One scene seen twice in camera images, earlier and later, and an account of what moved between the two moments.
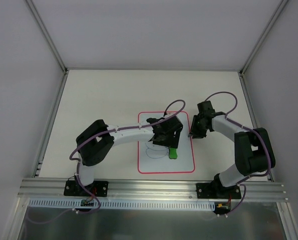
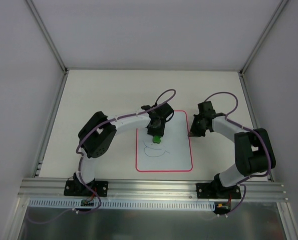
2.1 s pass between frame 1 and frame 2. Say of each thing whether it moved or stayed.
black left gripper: moved
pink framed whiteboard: stayed
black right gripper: stayed
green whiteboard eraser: moved
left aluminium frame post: stayed
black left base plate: stayed
